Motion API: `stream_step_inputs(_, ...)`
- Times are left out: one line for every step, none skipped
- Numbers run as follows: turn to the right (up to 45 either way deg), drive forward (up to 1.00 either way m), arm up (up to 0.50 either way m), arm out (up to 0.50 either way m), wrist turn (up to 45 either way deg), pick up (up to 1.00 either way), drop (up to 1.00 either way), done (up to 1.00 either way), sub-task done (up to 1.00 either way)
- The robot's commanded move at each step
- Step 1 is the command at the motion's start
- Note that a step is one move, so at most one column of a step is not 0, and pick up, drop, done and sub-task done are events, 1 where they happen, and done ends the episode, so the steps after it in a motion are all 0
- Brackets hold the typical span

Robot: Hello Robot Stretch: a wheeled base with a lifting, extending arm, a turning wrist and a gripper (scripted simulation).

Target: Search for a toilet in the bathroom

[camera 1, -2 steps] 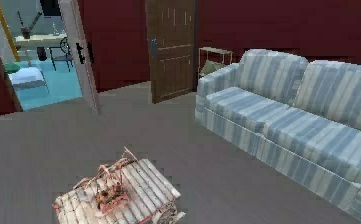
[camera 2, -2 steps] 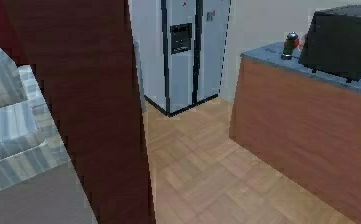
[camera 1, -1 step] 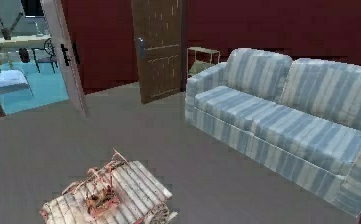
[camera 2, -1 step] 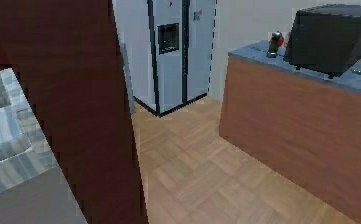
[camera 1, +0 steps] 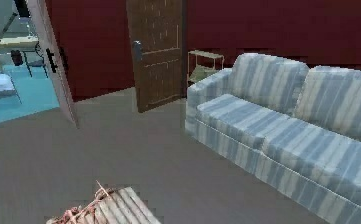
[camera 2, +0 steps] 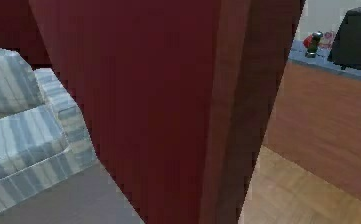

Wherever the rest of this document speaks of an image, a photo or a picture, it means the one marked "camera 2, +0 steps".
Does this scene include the brown wooden door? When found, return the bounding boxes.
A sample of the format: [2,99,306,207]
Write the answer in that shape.
[197,0,307,224]

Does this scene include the brown wooden counter cabinet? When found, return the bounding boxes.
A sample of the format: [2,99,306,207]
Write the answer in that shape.
[262,39,361,208]

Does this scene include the red round food item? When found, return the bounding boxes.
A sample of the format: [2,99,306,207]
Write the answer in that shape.
[302,34,314,50]

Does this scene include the dark green bottle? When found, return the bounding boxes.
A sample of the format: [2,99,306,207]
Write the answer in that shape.
[304,31,324,59]

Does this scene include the grey striped sofa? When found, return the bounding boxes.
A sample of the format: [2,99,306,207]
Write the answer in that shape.
[0,48,99,218]

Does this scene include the pink patterned item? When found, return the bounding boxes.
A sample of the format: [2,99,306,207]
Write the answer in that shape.
[318,31,337,51]

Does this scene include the black box appliance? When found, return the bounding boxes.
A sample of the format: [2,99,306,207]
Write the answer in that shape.
[327,3,361,74]

